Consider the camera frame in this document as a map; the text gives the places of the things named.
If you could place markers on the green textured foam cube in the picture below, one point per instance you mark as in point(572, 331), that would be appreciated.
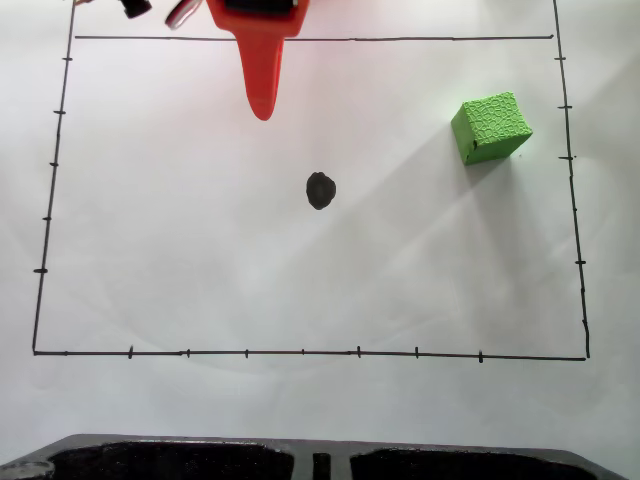
point(492, 127)

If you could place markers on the black camera box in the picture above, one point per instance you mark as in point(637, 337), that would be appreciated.
point(135, 7)

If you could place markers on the black dot mark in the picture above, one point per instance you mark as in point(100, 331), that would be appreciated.
point(320, 190)

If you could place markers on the white paper sheet drawn frame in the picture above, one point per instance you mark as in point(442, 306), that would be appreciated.
point(320, 280)

